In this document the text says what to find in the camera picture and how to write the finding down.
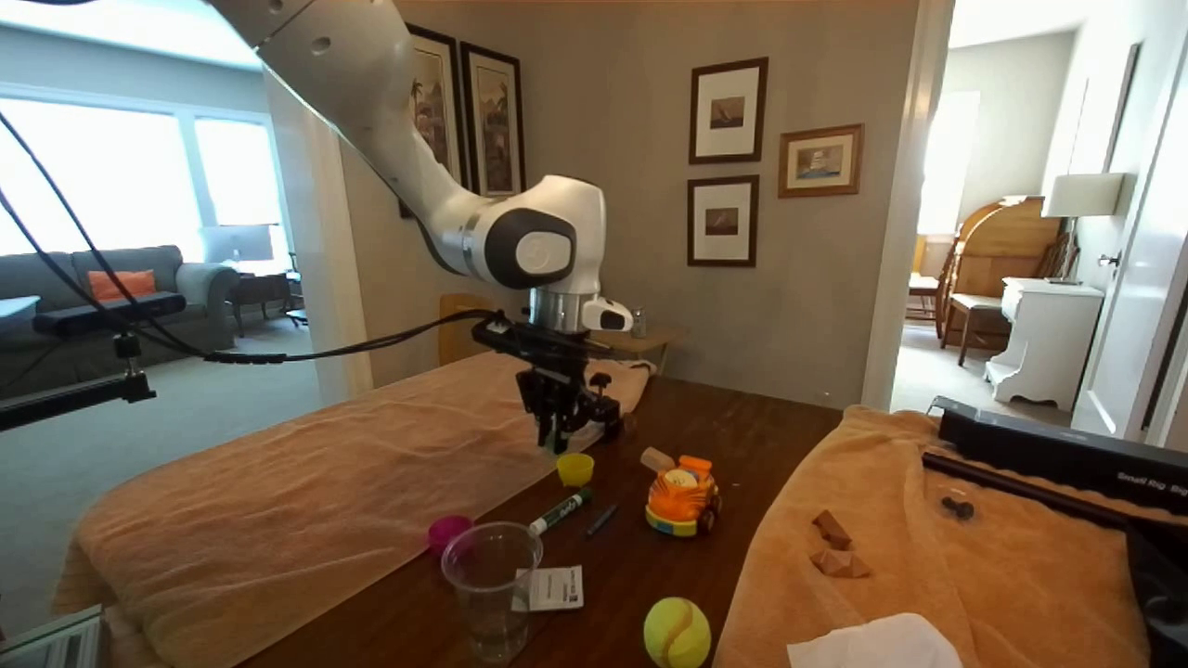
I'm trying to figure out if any brown wooden block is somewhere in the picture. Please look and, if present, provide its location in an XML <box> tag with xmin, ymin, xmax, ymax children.
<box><xmin>809</xmin><ymin>548</ymin><xmax>872</xmax><ymax>580</ymax></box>
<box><xmin>812</xmin><ymin>509</ymin><xmax>853</xmax><ymax>551</ymax></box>

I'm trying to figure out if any brown framed picture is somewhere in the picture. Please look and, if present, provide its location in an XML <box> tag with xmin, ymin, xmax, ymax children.
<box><xmin>777</xmin><ymin>123</ymin><xmax>865</xmax><ymax>199</ymax></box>

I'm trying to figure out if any clear plastic cup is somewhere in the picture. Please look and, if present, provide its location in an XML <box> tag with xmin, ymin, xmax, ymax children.
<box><xmin>440</xmin><ymin>520</ymin><xmax>545</xmax><ymax>665</ymax></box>

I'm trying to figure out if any white tissue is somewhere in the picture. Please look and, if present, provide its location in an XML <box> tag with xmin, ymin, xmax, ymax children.
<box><xmin>786</xmin><ymin>611</ymin><xmax>964</xmax><ymax>668</ymax></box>

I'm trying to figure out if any small black stand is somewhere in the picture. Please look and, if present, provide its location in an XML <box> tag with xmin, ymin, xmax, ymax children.
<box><xmin>587</xmin><ymin>371</ymin><xmax>626</xmax><ymax>443</ymax></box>

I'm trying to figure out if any green tennis ball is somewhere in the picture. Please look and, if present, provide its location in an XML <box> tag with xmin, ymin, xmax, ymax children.
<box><xmin>642</xmin><ymin>597</ymin><xmax>713</xmax><ymax>668</ymax></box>

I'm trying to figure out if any wooden side table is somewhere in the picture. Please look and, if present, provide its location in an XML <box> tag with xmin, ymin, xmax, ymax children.
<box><xmin>594</xmin><ymin>327</ymin><xmax>686</xmax><ymax>376</ymax></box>

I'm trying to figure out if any orange towel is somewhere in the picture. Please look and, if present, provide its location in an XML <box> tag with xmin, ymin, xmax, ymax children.
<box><xmin>711</xmin><ymin>405</ymin><xmax>1154</xmax><ymax>668</ymax></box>
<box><xmin>51</xmin><ymin>351</ymin><xmax>658</xmax><ymax>668</ymax></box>

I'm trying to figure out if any small pink bowl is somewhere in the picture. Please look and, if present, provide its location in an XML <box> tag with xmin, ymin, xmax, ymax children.
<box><xmin>427</xmin><ymin>514</ymin><xmax>474</xmax><ymax>554</ymax></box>

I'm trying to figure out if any wooden chair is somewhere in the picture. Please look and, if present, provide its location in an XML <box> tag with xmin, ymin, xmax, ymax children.
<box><xmin>939</xmin><ymin>234</ymin><xmax>1068</xmax><ymax>367</ymax></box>

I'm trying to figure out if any green marker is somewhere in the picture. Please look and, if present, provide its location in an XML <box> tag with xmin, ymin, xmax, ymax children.
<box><xmin>528</xmin><ymin>488</ymin><xmax>593</xmax><ymax>538</ymax></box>

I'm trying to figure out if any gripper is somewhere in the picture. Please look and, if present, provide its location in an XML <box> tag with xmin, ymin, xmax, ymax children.
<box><xmin>515</xmin><ymin>362</ymin><xmax>596</xmax><ymax>456</ymax></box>

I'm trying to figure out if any camera on mount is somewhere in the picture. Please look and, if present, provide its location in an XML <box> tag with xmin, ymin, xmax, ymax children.
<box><xmin>0</xmin><ymin>290</ymin><xmax>189</xmax><ymax>434</ymax></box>

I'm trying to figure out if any dark framed picture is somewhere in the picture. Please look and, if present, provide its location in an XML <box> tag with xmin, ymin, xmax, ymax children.
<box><xmin>686</xmin><ymin>174</ymin><xmax>761</xmax><ymax>269</ymax></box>
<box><xmin>688</xmin><ymin>57</ymin><xmax>770</xmax><ymax>166</ymax></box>

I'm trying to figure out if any black rod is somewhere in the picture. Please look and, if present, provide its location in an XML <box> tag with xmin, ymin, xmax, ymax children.
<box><xmin>921</xmin><ymin>451</ymin><xmax>1188</xmax><ymax>548</ymax></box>

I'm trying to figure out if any row of tall framed pictures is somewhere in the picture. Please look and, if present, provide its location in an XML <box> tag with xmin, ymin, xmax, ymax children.
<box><xmin>399</xmin><ymin>23</ymin><xmax>528</xmax><ymax>220</ymax></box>

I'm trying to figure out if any window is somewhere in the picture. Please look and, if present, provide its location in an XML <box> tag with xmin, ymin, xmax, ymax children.
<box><xmin>0</xmin><ymin>82</ymin><xmax>291</xmax><ymax>264</ymax></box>

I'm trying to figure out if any long black box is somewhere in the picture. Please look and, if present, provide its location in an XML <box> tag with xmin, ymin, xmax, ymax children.
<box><xmin>928</xmin><ymin>395</ymin><xmax>1188</xmax><ymax>517</ymax></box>

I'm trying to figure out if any table lamp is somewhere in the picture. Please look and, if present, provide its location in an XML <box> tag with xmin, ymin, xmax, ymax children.
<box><xmin>1041</xmin><ymin>172</ymin><xmax>1127</xmax><ymax>287</ymax></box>

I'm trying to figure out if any wooden roll-top desk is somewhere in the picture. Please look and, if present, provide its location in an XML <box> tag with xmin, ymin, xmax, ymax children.
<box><xmin>908</xmin><ymin>195</ymin><xmax>1065</xmax><ymax>326</ymax></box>

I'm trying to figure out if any white door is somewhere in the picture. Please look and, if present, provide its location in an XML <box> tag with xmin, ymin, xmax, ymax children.
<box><xmin>1070</xmin><ymin>58</ymin><xmax>1188</xmax><ymax>444</ymax></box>

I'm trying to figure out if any monitor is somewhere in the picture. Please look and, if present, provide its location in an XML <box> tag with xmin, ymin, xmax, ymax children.
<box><xmin>199</xmin><ymin>223</ymin><xmax>281</xmax><ymax>266</ymax></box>

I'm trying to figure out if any dark coffee table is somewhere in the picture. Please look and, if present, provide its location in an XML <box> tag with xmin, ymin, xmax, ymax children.
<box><xmin>226</xmin><ymin>271</ymin><xmax>300</xmax><ymax>337</ymax></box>

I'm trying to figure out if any orange pillow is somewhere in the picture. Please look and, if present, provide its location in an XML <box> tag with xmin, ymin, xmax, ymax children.
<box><xmin>87</xmin><ymin>269</ymin><xmax>158</xmax><ymax>302</ymax></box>

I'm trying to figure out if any orange toy car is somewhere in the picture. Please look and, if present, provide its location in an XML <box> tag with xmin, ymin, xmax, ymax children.
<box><xmin>644</xmin><ymin>455</ymin><xmax>723</xmax><ymax>539</ymax></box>

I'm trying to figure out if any black bag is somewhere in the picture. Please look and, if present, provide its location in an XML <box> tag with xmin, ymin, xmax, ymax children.
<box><xmin>1125</xmin><ymin>520</ymin><xmax>1188</xmax><ymax>668</ymax></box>

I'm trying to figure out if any white paper packet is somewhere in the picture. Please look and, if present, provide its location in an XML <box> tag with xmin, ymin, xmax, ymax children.
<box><xmin>513</xmin><ymin>565</ymin><xmax>586</xmax><ymax>613</ymax></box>

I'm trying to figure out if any grey sofa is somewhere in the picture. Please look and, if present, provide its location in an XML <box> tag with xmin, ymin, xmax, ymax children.
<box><xmin>0</xmin><ymin>244</ymin><xmax>242</xmax><ymax>402</ymax></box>

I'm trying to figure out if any white nightstand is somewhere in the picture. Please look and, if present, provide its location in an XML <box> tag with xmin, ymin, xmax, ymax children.
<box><xmin>984</xmin><ymin>276</ymin><xmax>1105</xmax><ymax>413</ymax></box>

